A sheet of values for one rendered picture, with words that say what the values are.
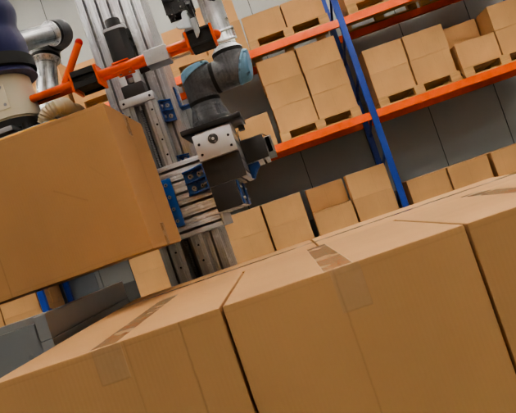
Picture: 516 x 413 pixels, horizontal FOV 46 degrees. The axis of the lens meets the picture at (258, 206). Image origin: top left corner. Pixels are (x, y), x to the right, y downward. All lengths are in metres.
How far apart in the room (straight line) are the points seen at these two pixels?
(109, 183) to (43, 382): 0.70
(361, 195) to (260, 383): 7.97
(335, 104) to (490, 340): 8.07
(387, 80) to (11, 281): 7.85
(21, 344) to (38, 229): 0.31
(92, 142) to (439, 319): 1.01
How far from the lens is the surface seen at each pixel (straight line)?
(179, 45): 1.82
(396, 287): 0.98
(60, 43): 2.55
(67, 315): 1.65
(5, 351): 1.58
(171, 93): 2.47
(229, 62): 2.24
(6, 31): 1.95
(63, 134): 1.67
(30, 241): 1.70
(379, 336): 0.99
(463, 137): 10.57
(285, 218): 8.85
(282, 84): 9.03
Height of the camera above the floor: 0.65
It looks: 1 degrees up
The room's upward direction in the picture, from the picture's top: 19 degrees counter-clockwise
